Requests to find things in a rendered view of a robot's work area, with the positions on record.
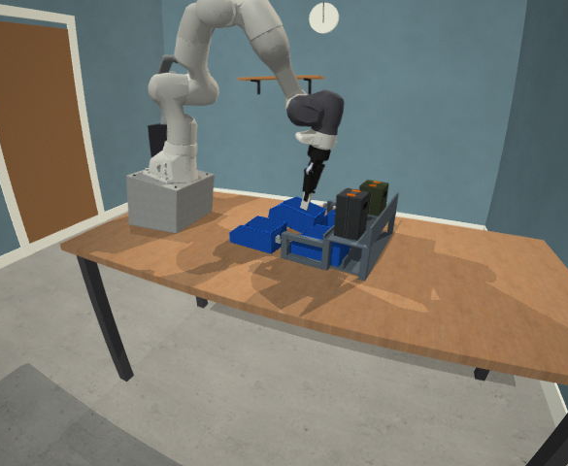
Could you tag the blue open-front bin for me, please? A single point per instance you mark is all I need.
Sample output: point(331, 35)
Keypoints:
point(259, 234)
point(329, 219)
point(338, 251)
point(298, 219)

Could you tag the olive green tool case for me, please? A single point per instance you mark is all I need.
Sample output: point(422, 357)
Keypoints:
point(378, 196)

